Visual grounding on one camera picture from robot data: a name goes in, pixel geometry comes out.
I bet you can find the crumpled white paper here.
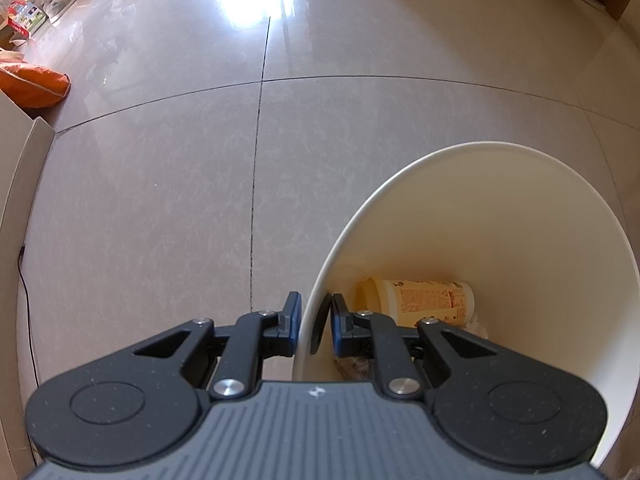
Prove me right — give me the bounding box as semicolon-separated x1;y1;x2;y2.
462;312;493;339

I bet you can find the white plastic bin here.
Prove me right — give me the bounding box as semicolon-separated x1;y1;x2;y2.
291;141;640;468

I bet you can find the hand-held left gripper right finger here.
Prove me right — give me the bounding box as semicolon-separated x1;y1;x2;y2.
330;293;503;403

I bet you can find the orange bag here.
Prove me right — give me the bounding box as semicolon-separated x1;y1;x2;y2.
0;62;72;109

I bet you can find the clear printed wrapper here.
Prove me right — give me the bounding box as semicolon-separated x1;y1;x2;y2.
334;355;374;383

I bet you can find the colourful printed box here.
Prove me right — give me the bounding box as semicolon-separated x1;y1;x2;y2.
7;1;48;36

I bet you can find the black cable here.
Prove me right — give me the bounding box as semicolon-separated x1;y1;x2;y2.
17;245;41;386

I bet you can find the yellow paper cup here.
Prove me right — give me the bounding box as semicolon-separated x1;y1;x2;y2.
354;276;475;329

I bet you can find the beige cardboard panel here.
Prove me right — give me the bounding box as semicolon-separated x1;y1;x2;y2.
0;92;56;480

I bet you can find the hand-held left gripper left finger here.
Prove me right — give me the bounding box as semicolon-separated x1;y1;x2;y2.
131;291;303;401

